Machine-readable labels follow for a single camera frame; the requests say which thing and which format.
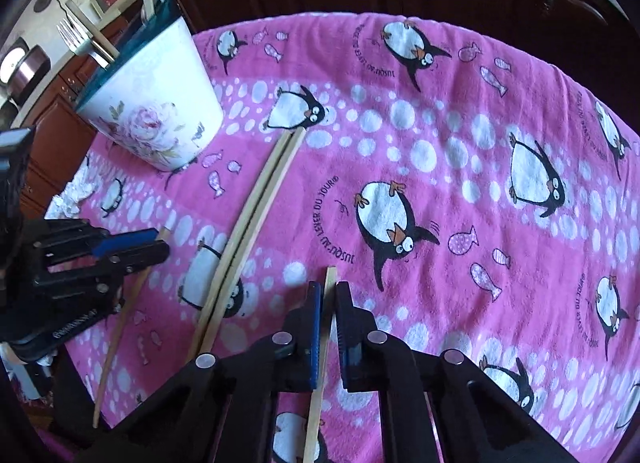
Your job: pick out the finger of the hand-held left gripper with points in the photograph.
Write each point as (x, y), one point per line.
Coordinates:
(125, 242)
(145, 255)

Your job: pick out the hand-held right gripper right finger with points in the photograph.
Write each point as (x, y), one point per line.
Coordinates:
(345, 338)

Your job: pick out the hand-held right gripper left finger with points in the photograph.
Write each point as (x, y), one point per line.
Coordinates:
(314, 338)

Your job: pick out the wooden chopstick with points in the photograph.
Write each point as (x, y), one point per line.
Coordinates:
(270, 168)
(312, 423)
(121, 343)

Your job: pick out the floral white utensil holder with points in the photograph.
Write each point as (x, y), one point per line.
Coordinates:
(160, 88)

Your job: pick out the metal fork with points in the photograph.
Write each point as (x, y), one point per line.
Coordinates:
(75, 38)

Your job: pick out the crumpled white tissue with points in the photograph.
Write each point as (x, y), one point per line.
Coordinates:
(75, 190)

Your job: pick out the pair of wooden chopsticks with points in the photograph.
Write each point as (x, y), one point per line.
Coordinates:
(286, 165)

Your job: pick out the rice cooker with open lid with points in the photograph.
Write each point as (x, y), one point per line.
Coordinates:
(27, 68)

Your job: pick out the pink penguin blanket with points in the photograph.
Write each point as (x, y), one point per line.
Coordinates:
(450, 118)

